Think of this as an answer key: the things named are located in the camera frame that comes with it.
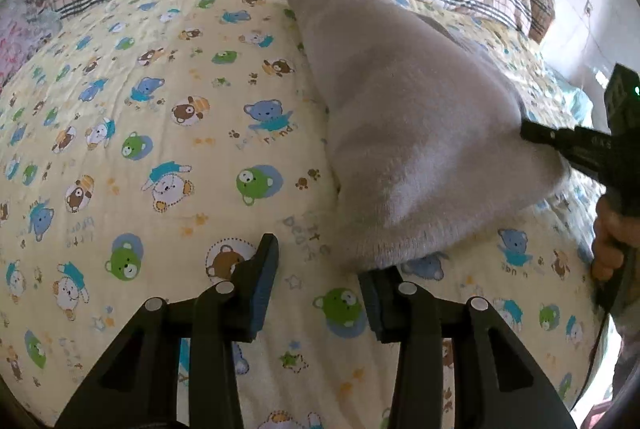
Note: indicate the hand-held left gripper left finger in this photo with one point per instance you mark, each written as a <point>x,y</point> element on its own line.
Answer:
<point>260,289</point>

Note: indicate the grey knitted sweater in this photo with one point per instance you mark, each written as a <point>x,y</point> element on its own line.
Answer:
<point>415,129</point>

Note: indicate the yellow bear print blanket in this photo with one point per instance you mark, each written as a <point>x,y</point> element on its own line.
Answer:
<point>175,134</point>

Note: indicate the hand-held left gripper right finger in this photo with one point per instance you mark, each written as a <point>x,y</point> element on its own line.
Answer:
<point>375,304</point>

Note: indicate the person's right hand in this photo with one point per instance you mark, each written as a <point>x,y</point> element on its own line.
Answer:
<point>611,239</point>

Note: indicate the floral patterned cloth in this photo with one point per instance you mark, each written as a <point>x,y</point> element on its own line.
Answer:
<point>22,34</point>

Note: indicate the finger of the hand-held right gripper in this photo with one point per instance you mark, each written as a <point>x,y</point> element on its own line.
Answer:
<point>565,144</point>

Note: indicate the teal cloth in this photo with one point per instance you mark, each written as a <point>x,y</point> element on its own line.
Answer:
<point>572,96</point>

